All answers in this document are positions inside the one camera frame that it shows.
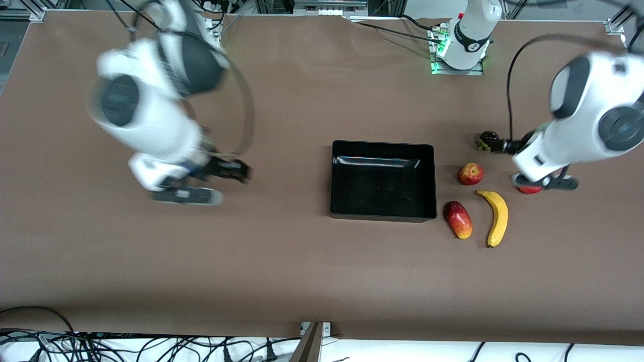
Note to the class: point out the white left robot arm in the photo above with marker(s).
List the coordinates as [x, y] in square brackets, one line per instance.
[578, 130]

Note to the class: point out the yellow banana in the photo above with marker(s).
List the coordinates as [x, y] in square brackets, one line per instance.
[499, 216]

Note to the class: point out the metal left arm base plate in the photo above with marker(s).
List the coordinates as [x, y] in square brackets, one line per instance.
[475, 72]

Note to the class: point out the small metal table bracket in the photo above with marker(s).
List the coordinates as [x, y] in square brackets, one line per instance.
[326, 329]

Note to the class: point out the dark metal beam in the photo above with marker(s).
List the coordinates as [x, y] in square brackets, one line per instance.
[308, 347]

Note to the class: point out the dark purple mangosteen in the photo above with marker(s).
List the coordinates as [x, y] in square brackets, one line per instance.
[487, 136]

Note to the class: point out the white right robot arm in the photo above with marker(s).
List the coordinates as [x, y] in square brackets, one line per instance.
[151, 120]

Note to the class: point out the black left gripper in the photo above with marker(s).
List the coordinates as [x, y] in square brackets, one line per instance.
[515, 147]

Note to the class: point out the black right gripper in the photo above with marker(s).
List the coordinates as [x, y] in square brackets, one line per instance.
[219, 166]

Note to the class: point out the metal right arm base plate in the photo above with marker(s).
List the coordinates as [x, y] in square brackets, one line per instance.
[214, 30]

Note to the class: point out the red yellow mango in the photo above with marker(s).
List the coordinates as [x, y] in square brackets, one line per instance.
[458, 219]

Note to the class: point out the round red apple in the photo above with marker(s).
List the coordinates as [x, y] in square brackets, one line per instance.
[529, 190]

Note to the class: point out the small red yellow apple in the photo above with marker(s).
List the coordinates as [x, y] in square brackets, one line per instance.
[470, 174]

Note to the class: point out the aluminium frame structure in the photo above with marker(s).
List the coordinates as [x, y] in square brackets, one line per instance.
[327, 4]

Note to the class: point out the black rectangular plastic box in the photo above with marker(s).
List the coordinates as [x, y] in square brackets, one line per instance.
[382, 186]

